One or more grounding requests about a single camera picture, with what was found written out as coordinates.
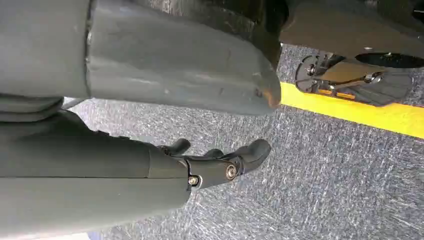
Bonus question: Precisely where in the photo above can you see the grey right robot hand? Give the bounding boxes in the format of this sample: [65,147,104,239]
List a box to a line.
[0,0,282,238]

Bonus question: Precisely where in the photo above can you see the yellow tape strip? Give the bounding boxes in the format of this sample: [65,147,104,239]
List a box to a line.
[280,81,424,140]

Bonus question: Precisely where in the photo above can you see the black metal disc part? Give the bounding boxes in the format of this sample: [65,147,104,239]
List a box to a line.
[294,52,416,108]

